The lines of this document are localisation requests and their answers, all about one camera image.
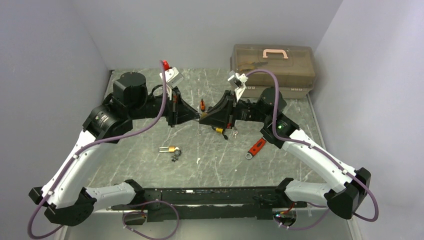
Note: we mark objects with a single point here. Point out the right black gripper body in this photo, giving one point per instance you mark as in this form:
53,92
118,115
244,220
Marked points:
229,114

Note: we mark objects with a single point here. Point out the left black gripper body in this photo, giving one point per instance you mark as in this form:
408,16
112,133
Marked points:
174,107

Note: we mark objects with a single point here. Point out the yellow padlock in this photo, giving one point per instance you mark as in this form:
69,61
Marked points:
220,131

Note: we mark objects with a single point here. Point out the orange padlock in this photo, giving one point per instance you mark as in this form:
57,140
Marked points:
202,105

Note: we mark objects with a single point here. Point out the brass padlock long shackle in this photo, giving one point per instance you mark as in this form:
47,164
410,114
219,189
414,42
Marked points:
169,149

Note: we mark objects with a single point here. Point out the black keys bunch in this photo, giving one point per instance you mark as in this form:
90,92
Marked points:
176,155

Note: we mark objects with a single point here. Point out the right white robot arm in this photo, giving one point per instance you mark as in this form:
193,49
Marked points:
344,188

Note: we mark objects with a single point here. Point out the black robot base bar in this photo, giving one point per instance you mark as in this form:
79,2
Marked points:
258,202

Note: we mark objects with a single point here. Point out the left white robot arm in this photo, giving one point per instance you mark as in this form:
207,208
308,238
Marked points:
66,200

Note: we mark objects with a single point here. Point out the silver keys on table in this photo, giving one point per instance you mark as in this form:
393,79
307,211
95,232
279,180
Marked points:
235,133

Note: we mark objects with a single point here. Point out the brown translucent toolbox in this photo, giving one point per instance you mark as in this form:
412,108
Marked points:
296,75

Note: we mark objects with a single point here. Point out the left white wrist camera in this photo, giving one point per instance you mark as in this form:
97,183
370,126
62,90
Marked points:
173,77

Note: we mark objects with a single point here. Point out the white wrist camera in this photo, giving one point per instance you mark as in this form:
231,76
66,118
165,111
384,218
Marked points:
173,77
238,82

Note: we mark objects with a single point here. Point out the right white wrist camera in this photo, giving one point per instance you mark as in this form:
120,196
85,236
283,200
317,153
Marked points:
238,82

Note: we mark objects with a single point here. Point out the red handled adjustable wrench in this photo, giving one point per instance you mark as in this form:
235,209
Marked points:
252,152

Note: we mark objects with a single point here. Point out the pink toolbox handle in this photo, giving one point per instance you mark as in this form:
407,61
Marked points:
268,51

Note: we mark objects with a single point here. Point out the aluminium frame rail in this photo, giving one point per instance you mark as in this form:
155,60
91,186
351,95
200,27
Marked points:
207,222

